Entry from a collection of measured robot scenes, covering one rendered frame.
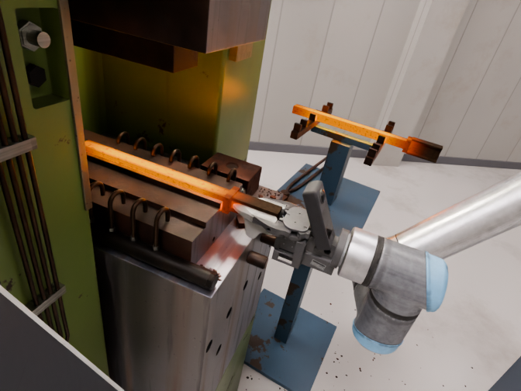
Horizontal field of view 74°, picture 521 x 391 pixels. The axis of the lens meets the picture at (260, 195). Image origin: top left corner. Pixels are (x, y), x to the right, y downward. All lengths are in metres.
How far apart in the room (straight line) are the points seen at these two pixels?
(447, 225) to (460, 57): 3.05
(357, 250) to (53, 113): 0.47
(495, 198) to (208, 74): 0.64
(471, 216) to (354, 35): 2.56
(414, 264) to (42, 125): 0.55
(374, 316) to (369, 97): 2.85
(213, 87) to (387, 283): 0.56
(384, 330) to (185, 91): 0.67
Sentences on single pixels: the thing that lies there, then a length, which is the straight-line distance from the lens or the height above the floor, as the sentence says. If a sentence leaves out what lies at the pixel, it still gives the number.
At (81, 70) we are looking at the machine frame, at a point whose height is 1.10.
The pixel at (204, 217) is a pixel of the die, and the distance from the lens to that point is 0.61.
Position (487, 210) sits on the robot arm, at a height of 1.07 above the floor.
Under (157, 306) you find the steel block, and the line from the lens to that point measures 0.68.
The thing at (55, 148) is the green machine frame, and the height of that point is 1.14.
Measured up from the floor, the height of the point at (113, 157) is 1.01.
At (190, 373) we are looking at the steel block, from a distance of 0.78.
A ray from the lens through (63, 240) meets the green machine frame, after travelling 0.57.
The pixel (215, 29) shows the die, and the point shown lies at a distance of 0.46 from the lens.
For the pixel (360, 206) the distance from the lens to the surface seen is 1.21.
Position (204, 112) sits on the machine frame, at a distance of 0.88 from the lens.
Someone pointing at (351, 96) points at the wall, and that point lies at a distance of 3.31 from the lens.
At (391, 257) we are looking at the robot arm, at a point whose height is 1.01.
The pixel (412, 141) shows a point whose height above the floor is 1.04.
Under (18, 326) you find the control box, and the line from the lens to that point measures 0.26.
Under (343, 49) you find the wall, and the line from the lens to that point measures 3.16.
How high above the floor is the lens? 1.36
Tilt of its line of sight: 32 degrees down
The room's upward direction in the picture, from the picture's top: 11 degrees clockwise
